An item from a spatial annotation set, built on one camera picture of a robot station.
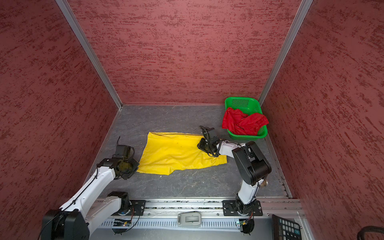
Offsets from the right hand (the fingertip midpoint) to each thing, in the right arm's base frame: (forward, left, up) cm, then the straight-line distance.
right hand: (198, 148), depth 95 cm
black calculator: (-44, -38, 0) cm, 58 cm away
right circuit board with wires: (-42, -23, -2) cm, 48 cm away
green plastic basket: (+36, -42, +3) cm, 55 cm away
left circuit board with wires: (-40, +40, -4) cm, 57 cm away
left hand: (-14, +35, +2) cm, 38 cm away
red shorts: (+16, -29, +7) cm, 34 cm away
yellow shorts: (-2, +21, 0) cm, 21 cm away
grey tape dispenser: (-39, +5, +1) cm, 39 cm away
